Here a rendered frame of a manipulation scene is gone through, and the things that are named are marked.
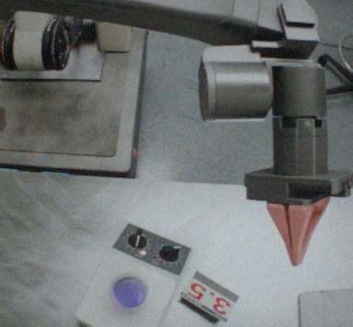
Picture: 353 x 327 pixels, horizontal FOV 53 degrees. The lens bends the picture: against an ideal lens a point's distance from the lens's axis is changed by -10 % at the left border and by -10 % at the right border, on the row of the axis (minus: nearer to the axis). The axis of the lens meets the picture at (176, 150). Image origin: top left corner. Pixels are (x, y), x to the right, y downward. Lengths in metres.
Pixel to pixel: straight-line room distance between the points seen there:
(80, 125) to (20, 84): 0.32
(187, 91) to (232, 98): 1.50
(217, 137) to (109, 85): 0.57
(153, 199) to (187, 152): 0.94
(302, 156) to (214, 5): 0.17
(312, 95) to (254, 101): 0.06
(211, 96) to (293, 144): 0.09
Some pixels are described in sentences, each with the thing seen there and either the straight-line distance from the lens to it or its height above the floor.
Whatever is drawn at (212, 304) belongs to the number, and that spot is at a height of 0.78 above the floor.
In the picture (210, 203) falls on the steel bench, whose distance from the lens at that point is 0.73.
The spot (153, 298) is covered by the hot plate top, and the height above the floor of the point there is 0.84.
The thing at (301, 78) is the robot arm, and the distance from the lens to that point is 0.36.
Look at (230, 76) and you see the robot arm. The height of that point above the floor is 1.16.
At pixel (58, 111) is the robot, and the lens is 1.34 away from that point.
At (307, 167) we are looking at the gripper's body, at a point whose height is 1.12.
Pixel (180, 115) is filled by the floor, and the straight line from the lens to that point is 1.75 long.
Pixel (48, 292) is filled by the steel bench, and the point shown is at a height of 0.75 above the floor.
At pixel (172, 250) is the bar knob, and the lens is 0.62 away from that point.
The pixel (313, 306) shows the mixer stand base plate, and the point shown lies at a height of 0.76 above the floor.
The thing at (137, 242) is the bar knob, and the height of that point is 0.82.
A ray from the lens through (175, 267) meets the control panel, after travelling 0.62.
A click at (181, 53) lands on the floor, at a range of 2.01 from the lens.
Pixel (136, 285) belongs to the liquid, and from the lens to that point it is 0.54.
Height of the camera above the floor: 1.41
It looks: 59 degrees down
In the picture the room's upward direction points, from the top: 8 degrees clockwise
